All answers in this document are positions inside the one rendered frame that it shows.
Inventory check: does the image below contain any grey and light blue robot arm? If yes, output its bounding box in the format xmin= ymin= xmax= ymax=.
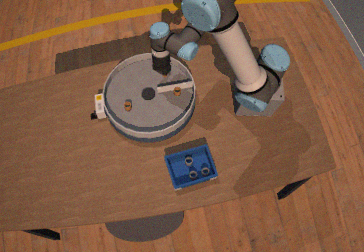
xmin=149 ymin=0 xmax=290 ymax=112

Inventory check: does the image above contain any grey round turntable disc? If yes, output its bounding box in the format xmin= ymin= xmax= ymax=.
xmin=91 ymin=53 xmax=196 ymax=143

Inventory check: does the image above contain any blue crate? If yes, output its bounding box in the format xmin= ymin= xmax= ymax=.
xmin=164 ymin=144 xmax=218 ymax=191

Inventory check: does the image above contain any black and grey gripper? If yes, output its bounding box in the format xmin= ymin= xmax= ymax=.
xmin=151 ymin=48 xmax=172 ymax=77

